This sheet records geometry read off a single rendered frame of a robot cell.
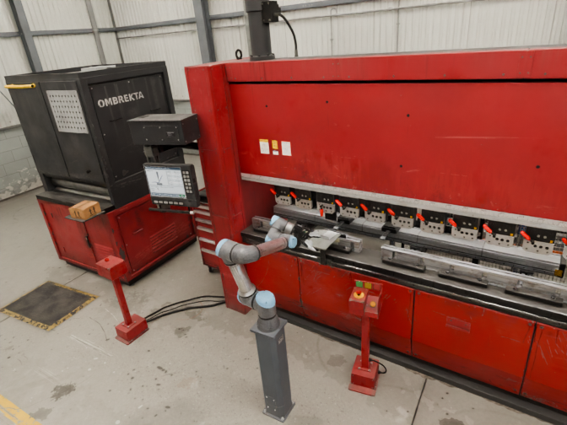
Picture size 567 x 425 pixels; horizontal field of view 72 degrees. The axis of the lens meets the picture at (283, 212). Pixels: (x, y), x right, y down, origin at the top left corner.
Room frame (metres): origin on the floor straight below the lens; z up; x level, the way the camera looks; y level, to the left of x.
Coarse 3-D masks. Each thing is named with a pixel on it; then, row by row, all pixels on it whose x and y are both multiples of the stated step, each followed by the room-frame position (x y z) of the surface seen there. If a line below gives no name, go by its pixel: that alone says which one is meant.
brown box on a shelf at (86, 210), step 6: (78, 204) 3.64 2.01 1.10; (84, 204) 3.61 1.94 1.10; (90, 204) 3.61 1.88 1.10; (96, 204) 3.63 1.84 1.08; (72, 210) 3.55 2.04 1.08; (78, 210) 3.51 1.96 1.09; (84, 210) 3.51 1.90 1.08; (90, 210) 3.56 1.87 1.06; (96, 210) 3.61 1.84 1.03; (102, 210) 3.68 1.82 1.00; (72, 216) 3.56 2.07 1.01; (78, 216) 3.52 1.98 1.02; (84, 216) 3.49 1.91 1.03; (90, 216) 3.54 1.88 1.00; (96, 216) 3.57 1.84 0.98
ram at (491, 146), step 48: (240, 96) 3.19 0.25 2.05; (288, 96) 2.93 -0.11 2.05; (336, 96) 2.70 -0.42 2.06; (384, 96) 2.51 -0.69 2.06; (432, 96) 2.34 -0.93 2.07; (480, 96) 2.18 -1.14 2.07; (528, 96) 2.05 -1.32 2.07; (240, 144) 3.23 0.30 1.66; (336, 144) 2.71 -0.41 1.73; (384, 144) 2.50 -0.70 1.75; (432, 144) 2.32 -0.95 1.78; (480, 144) 2.17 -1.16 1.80; (528, 144) 2.03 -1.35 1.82; (336, 192) 2.71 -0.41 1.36; (384, 192) 2.50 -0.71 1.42; (432, 192) 2.31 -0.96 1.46; (480, 192) 2.15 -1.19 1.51; (528, 192) 2.00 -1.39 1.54
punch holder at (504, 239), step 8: (488, 224) 2.11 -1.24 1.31; (496, 224) 2.08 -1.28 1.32; (504, 224) 2.06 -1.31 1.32; (512, 224) 2.03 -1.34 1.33; (488, 232) 2.11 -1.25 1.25; (496, 232) 2.08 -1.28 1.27; (504, 232) 2.05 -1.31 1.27; (512, 232) 2.03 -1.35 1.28; (488, 240) 2.10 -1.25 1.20; (496, 240) 2.07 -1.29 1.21; (504, 240) 2.05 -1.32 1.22; (512, 240) 2.02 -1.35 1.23
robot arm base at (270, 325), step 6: (276, 312) 2.00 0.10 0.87; (258, 318) 2.00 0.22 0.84; (270, 318) 1.95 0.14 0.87; (276, 318) 1.98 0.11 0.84; (258, 324) 1.97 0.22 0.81; (264, 324) 1.95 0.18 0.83; (270, 324) 1.95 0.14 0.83; (276, 324) 1.96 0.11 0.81; (264, 330) 1.93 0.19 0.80; (270, 330) 1.93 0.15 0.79; (276, 330) 1.95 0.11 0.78
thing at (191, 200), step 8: (144, 168) 3.11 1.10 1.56; (184, 168) 2.96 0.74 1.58; (192, 168) 2.98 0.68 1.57; (184, 176) 2.97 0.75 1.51; (192, 176) 2.96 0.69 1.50; (184, 184) 2.97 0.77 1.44; (192, 184) 2.95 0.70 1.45; (192, 192) 2.95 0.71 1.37; (152, 200) 3.11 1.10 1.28; (160, 200) 3.07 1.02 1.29; (168, 200) 3.04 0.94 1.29; (176, 200) 3.01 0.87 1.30; (184, 200) 2.99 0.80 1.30; (192, 200) 2.95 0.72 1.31
